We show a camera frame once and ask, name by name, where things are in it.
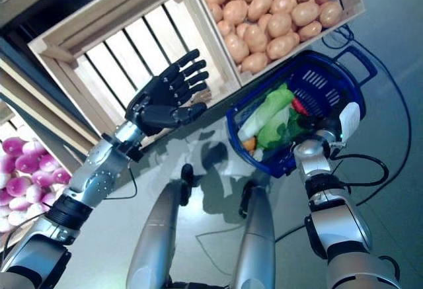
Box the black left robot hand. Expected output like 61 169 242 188
124 49 211 137

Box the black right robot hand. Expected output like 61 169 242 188
299 101 364 144

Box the blue plastic shopping basket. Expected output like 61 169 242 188
225 46 376 179

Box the single red carrot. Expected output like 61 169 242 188
292 99 310 116

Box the wooden crate with white slats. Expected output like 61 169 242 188
28 0 242 149

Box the wooden crate with potatoes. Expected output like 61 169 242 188
178 0 366 87

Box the pile of brown potatoes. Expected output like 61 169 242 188
202 0 343 73

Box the silver left robot leg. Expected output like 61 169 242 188
126 163 193 289

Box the silver robot leg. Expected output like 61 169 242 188
126 163 193 289
233 183 277 289

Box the wooden produce display stand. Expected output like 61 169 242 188
0 0 103 174

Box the silver right robot leg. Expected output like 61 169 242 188
233 183 277 289

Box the pile of purple onions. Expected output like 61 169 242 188
0 138 72 233

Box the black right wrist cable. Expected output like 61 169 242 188
330 155 389 189

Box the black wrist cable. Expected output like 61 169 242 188
105 159 138 200
330 155 389 189

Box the long black floor cable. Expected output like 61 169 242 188
274 26 412 242

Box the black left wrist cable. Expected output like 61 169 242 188
105 159 138 200

